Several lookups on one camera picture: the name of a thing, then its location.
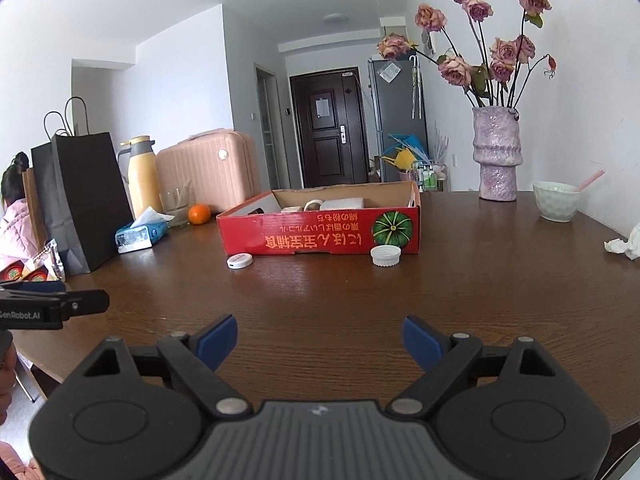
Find pink suitcase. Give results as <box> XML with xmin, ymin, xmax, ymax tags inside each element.
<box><xmin>156</xmin><ymin>128</ymin><xmax>257</xmax><ymax>213</ymax></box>

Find black paper bag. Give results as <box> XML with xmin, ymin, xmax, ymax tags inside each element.
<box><xmin>31</xmin><ymin>96</ymin><xmax>135</xmax><ymax>276</ymax></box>

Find silver snack packet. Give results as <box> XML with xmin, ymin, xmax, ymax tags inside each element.
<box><xmin>32</xmin><ymin>239</ymin><xmax>67</xmax><ymax>282</ymax></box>

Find person's left hand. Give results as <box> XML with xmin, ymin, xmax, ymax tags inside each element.
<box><xmin>0</xmin><ymin>344</ymin><xmax>19</xmax><ymax>428</ymax></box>

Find crumpled white tissue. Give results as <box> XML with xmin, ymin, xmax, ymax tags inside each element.
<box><xmin>604</xmin><ymin>222</ymin><xmax>640</xmax><ymax>261</ymax></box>

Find pink spoon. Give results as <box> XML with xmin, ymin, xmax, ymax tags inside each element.
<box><xmin>570</xmin><ymin>170</ymin><xmax>606</xmax><ymax>192</ymax></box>

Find dried pink roses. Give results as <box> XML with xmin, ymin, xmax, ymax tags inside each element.
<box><xmin>376</xmin><ymin>0</ymin><xmax>557</xmax><ymax>109</ymax></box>

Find lilac ceramic vase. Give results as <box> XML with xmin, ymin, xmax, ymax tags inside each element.
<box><xmin>472</xmin><ymin>106</ymin><xmax>524</xmax><ymax>202</ymax></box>

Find brown paper bag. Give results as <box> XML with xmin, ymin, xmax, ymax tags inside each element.
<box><xmin>21</xmin><ymin>166</ymin><xmax>48</xmax><ymax>256</ymax></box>

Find dark brown door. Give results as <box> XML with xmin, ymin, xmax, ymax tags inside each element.
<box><xmin>289</xmin><ymin>66</ymin><xmax>371</xmax><ymax>189</ymax></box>

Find white ribbed bottle cap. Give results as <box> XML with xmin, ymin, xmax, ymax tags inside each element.
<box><xmin>370</xmin><ymin>245</ymin><xmax>402</xmax><ymax>267</ymax></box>

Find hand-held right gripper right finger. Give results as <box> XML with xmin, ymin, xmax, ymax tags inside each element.
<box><xmin>391</xmin><ymin>316</ymin><xmax>556</xmax><ymax>417</ymax></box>

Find yellow thermos jug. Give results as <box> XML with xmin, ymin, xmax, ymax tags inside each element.
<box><xmin>117</xmin><ymin>135</ymin><xmax>164</xmax><ymax>221</ymax></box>

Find blue and yellow toy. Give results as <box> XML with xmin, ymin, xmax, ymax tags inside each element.
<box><xmin>384</xmin><ymin>133</ymin><xmax>429</xmax><ymax>172</ymax></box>

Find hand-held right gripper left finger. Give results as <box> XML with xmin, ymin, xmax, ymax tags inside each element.
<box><xmin>84</xmin><ymin>314</ymin><xmax>254</xmax><ymax>418</ymax></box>

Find red snack packet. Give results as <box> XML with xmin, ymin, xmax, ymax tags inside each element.
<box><xmin>0</xmin><ymin>261</ymin><xmax>49</xmax><ymax>284</ymax></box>

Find red cardboard box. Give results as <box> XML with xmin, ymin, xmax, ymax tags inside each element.
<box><xmin>216</xmin><ymin>181</ymin><xmax>422</xmax><ymax>257</ymax></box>

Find clear drinking glass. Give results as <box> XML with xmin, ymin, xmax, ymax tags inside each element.
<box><xmin>159</xmin><ymin>181</ymin><xmax>193</xmax><ymax>226</ymax></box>

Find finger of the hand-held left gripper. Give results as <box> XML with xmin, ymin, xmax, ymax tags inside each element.
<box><xmin>0</xmin><ymin>280</ymin><xmax>68</xmax><ymax>297</ymax></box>
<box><xmin>59</xmin><ymin>288</ymin><xmax>110</xmax><ymax>317</ymax></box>

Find hanging clear umbrella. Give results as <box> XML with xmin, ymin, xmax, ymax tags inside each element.
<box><xmin>409</xmin><ymin>56</ymin><xmax>424</xmax><ymax>121</ymax></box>

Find pale green bowl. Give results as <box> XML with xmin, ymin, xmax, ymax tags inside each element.
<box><xmin>532</xmin><ymin>181</ymin><xmax>582</xmax><ymax>223</ymax></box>

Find white storage cart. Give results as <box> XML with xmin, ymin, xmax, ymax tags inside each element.
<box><xmin>414</xmin><ymin>160</ymin><xmax>449</xmax><ymax>193</ymax></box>

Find blue tissue pack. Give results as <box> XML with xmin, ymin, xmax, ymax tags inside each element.
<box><xmin>115</xmin><ymin>206</ymin><xmax>175</xmax><ymax>254</ymax></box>

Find person's pink clothing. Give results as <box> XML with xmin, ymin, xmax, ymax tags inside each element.
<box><xmin>0</xmin><ymin>440</ymin><xmax>43</xmax><ymax>480</ymax></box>

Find grey refrigerator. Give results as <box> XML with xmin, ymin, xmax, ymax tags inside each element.
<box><xmin>368</xmin><ymin>55</ymin><xmax>430</xmax><ymax>181</ymax></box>

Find white foam block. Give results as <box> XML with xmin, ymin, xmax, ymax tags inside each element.
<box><xmin>320</xmin><ymin>196</ymin><xmax>366</xmax><ymax>211</ymax></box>

